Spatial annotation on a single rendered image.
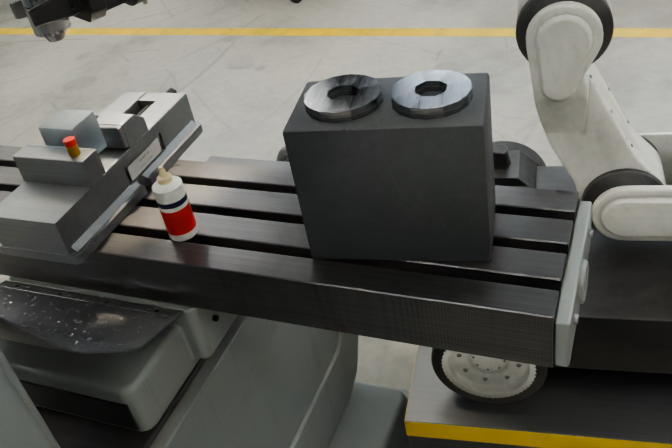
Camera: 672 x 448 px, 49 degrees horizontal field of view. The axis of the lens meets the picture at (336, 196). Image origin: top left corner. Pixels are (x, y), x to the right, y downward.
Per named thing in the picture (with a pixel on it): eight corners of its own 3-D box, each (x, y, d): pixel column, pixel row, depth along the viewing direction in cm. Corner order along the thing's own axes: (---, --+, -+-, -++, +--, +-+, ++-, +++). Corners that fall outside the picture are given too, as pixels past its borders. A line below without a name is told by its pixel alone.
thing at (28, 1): (43, 40, 93) (25, -4, 90) (29, 33, 96) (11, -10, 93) (77, 26, 95) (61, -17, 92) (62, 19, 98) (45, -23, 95)
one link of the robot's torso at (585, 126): (667, 174, 143) (596, -56, 121) (681, 241, 127) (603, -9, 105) (584, 194, 149) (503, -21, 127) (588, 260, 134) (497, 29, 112)
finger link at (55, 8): (24, 6, 90) (69, -13, 93) (35, 30, 92) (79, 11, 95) (30, 8, 89) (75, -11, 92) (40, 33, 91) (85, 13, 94)
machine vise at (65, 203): (132, 124, 131) (111, 68, 124) (205, 128, 125) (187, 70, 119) (-3, 253, 105) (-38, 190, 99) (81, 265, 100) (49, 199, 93)
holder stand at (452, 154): (331, 202, 102) (304, 70, 91) (495, 200, 96) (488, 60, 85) (311, 260, 93) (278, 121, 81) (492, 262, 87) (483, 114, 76)
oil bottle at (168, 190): (179, 222, 104) (155, 156, 98) (204, 225, 103) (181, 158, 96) (164, 240, 101) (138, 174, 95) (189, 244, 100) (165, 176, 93)
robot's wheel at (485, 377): (548, 387, 136) (548, 308, 124) (548, 409, 132) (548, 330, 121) (438, 379, 141) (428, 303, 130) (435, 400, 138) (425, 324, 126)
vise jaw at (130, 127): (83, 126, 118) (74, 104, 115) (149, 130, 113) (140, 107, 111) (60, 146, 113) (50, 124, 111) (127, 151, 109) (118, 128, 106)
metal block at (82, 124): (75, 143, 112) (60, 108, 108) (107, 146, 109) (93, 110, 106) (53, 163, 108) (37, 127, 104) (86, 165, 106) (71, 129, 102)
